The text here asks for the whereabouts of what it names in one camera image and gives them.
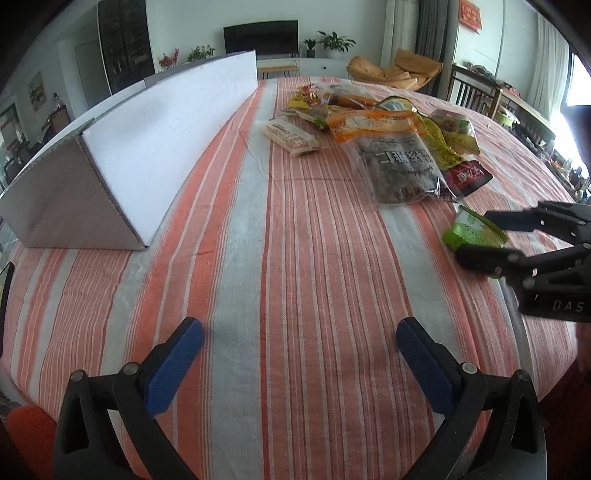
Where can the white cardboard box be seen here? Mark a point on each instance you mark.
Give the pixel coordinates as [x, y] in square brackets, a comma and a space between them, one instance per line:
[107, 180]

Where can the red snack packet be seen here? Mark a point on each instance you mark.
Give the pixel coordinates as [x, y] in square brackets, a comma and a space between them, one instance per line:
[467, 177]

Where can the small wooden bench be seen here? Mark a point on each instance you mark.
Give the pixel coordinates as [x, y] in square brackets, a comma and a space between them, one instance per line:
[273, 71]

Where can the green potted plant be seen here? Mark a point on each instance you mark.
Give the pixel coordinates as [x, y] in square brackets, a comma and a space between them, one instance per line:
[336, 46]

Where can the clear bag of snacks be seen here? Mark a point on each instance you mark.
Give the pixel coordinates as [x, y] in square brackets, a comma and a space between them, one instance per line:
[457, 130]

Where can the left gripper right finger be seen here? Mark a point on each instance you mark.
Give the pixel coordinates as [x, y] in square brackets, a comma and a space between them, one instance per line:
[513, 446]

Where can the red wall hanging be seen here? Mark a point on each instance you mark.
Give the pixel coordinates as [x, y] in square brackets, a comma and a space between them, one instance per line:
[470, 15]

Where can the black television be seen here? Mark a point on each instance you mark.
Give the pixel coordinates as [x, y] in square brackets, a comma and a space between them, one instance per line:
[268, 38]

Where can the dark wooden chair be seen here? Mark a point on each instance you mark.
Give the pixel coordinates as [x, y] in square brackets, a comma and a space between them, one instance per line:
[473, 91]

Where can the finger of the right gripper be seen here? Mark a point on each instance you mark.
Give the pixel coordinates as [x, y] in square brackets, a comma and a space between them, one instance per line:
[565, 221]
[568, 262]

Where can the beige cracker packet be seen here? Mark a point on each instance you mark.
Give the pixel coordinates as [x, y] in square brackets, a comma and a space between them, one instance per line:
[294, 140]

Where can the grey curtain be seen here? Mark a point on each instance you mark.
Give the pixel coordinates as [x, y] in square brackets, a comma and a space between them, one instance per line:
[432, 29]

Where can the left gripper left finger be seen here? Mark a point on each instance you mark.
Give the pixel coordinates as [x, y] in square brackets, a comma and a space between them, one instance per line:
[86, 445]

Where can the black tall cabinet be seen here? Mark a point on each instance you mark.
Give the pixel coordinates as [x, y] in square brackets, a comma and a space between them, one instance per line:
[124, 41]

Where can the orange lounge chair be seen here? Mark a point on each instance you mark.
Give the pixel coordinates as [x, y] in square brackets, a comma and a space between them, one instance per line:
[410, 71]

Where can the cluttered side table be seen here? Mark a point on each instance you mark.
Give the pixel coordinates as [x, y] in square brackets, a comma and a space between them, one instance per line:
[537, 135]

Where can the yellow red candy bag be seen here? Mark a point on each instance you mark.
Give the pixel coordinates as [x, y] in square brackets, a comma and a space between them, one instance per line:
[311, 103]

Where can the yellow snack bag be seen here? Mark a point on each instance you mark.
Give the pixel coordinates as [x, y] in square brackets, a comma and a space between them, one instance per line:
[444, 155]

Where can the brown nut snack bag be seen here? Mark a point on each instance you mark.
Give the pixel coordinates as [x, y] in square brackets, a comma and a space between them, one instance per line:
[389, 151]

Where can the green snack packet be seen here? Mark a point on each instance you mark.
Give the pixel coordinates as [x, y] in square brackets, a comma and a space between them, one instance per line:
[472, 229]

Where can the white tv cabinet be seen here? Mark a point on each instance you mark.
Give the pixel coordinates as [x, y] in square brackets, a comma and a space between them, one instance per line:
[311, 67]

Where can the red flower vase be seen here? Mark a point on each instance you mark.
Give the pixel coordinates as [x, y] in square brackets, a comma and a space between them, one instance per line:
[169, 61]

